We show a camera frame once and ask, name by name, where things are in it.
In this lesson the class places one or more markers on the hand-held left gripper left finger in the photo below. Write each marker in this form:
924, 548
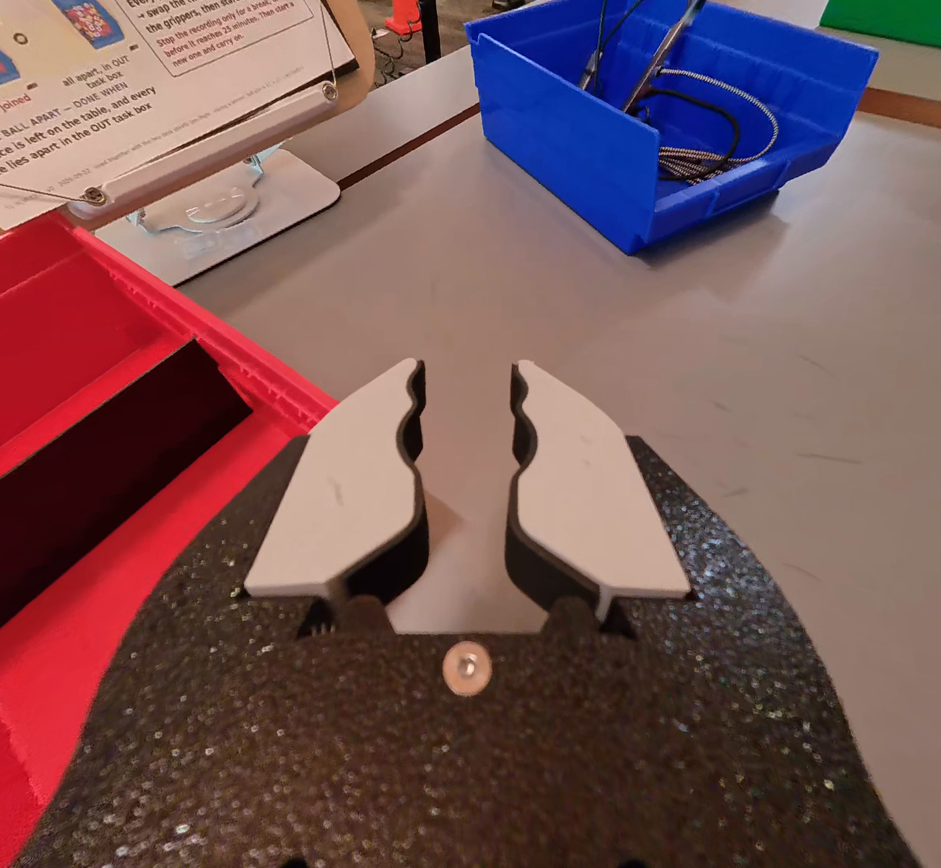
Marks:
345, 508

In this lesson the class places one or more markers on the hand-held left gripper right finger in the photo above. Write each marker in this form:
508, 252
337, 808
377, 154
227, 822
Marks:
595, 515

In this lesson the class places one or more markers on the red plastic bin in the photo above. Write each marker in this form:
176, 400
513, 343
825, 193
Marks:
73, 309

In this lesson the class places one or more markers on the blue plastic bin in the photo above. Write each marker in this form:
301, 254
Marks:
559, 147

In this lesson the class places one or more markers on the grey usb hub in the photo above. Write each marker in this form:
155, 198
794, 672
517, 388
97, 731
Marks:
661, 53

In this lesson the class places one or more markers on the instruction sheet on stand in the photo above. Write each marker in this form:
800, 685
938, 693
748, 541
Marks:
242, 221

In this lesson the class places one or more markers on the printed instruction sheet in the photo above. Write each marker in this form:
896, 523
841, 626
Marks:
184, 74

